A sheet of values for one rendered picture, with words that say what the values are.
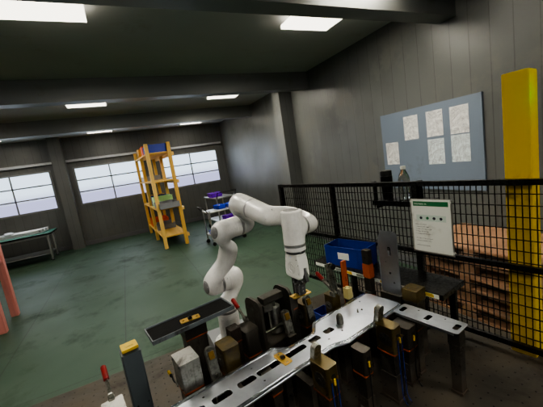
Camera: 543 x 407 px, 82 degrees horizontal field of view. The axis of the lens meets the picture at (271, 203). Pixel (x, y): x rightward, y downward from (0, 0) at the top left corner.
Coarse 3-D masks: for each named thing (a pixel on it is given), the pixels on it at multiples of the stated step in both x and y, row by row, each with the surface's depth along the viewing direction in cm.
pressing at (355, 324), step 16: (352, 304) 158; (368, 304) 156; (384, 304) 154; (400, 304) 152; (320, 320) 149; (352, 320) 145; (368, 320) 143; (320, 336) 136; (336, 336) 134; (352, 336) 133; (272, 352) 130; (288, 352) 129; (304, 352) 127; (240, 368) 123; (256, 368) 122; (288, 368) 119; (304, 368) 119; (208, 384) 116; (224, 384) 115; (256, 384) 113; (272, 384) 112; (192, 400) 110; (208, 400) 109; (224, 400) 108; (240, 400) 107; (256, 400) 107
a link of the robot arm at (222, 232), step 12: (216, 228) 146; (228, 228) 147; (240, 228) 151; (216, 240) 147; (228, 240) 150; (228, 252) 156; (216, 264) 165; (228, 264) 161; (216, 276) 164; (204, 288) 168; (216, 288) 165
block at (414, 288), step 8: (408, 288) 154; (416, 288) 153; (424, 288) 153; (408, 296) 153; (416, 296) 150; (424, 296) 154; (416, 304) 151; (424, 304) 155; (424, 328) 156; (424, 336) 156; (424, 344) 156; (424, 352) 156
